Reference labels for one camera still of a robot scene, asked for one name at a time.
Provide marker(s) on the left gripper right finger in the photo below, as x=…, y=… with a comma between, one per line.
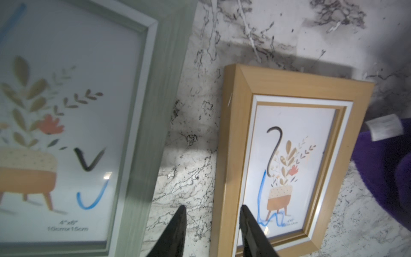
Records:
x=255, y=243

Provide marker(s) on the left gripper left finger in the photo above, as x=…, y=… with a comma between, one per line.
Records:
x=172, y=240

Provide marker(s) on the light wooden picture frame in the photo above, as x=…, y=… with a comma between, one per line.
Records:
x=285, y=143

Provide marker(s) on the purple cloth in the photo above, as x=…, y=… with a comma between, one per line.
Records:
x=385, y=168

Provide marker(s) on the grey green picture frame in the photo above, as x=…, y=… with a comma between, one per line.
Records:
x=87, y=90

